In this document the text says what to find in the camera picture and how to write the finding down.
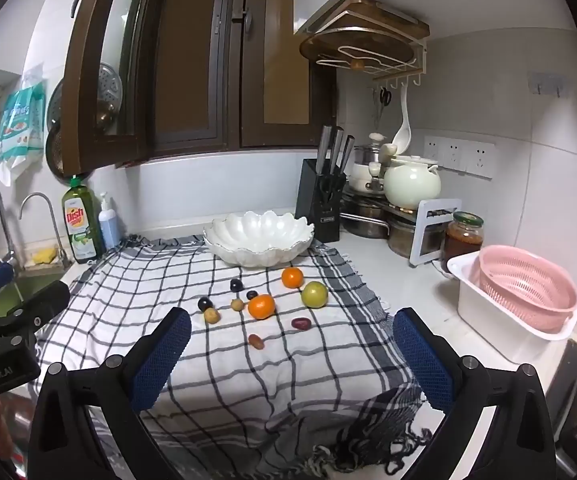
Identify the hanging steel strainer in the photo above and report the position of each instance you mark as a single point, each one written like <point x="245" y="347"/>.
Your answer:
<point x="54" y="152"/>
<point x="54" y="105"/>

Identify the pink plastic colander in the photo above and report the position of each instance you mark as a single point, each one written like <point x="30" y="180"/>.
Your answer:
<point x="523" y="280"/>

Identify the light red oval fruit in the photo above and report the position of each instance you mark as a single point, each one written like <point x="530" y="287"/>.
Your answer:
<point x="256" y="341"/>

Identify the green round fruit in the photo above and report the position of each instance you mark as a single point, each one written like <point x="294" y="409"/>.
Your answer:
<point x="315" y="294"/>

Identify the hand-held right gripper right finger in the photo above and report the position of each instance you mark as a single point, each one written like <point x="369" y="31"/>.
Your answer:
<point x="423" y="365"/>

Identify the black white checked cloth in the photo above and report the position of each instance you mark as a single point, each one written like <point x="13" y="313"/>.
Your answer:
<point x="268" y="385"/>

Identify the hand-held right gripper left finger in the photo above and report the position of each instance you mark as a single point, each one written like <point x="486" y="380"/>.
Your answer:
<point x="163" y="360"/>

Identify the orange mandarin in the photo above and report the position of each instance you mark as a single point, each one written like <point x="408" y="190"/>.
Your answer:
<point x="292" y="277"/>
<point x="261" y="306"/>

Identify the adhesive wall hook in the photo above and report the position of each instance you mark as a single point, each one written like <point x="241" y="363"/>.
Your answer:
<point x="548" y="81"/>

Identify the small steel faucet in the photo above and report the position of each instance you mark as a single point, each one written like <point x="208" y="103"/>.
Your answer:
<point x="60" y="245"/>

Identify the yellow sponge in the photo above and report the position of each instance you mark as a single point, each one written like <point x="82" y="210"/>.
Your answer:
<point x="44" y="256"/>

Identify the white ladle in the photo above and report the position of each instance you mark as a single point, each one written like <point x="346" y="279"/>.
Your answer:
<point x="402" y="135"/>

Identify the black kitchen shears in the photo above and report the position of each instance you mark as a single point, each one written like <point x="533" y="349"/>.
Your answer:
<point x="331" y="187"/>

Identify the pack of plastic bags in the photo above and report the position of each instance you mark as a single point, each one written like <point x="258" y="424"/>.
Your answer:
<point x="18" y="125"/>

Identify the glass jar of brown sauce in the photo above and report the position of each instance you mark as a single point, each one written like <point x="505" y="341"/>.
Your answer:
<point x="461" y="245"/>

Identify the brown window frame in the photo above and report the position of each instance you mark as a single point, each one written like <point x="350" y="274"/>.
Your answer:
<point x="228" y="60"/>

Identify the blue pump soap bottle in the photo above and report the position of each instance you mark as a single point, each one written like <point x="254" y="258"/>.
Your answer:
<point x="109" y="222"/>

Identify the white wall cabinet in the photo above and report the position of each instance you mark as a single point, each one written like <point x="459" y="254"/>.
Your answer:
<point x="33" y="25"/>

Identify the white scalloped bowl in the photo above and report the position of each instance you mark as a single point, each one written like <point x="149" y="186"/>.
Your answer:
<point x="258" y="235"/>

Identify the steel sink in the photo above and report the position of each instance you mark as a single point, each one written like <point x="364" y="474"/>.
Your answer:
<point x="1" y="299"/>

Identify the cream ceramic pot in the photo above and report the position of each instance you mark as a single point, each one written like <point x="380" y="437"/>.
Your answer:
<point x="411" y="185"/>

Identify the round wooden cutting board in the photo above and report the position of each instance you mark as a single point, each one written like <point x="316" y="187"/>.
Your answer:
<point x="328" y="42"/>

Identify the white pot rack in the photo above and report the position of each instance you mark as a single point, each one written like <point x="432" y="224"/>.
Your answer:
<point x="421" y="240"/>

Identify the perforated steel steamer plate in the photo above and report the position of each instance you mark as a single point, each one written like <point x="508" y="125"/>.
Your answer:
<point x="110" y="95"/>

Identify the green dish soap bottle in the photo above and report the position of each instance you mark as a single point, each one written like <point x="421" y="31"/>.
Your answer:
<point x="81" y="230"/>

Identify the white plastic basin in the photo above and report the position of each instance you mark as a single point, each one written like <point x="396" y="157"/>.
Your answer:
<point x="483" y="325"/>

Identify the dark red oval fruit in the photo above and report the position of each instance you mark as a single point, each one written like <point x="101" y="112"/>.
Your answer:
<point x="300" y="323"/>

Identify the rectangular wooden cutting board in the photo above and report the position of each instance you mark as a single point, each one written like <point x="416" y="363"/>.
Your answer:
<point x="363" y="20"/>

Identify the dark purple grape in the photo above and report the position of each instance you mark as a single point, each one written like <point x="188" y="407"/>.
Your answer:
<point x="237" y="285"/>
<point x="252" y="294"/>
<point x="205" y="303"/>

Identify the tan longan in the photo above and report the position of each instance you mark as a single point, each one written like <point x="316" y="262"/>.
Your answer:
<point x="212" y="316"/>
<point x="237" y="304"/>

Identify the wooden cutting boards on rack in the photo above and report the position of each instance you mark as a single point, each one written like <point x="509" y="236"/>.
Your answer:
<point x="418" y="30"/>

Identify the black knife block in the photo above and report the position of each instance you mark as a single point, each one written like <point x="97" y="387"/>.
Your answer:
<point x="318" y="215"/>

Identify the brown open window sash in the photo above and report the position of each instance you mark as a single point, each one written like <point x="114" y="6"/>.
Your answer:
<point x="81" y="110"/>

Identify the white enamel pot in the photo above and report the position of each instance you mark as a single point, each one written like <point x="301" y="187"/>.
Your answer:
<point x="361" y="174"/>

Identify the hanging black scissors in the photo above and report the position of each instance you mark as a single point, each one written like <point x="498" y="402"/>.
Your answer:
<point x="385" y="96"/>

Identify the white wall outlet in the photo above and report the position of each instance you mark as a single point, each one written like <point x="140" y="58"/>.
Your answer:
<point x="432" y="150"/>
<point x="480" y="160"/>
<point x="453" y="154"/>

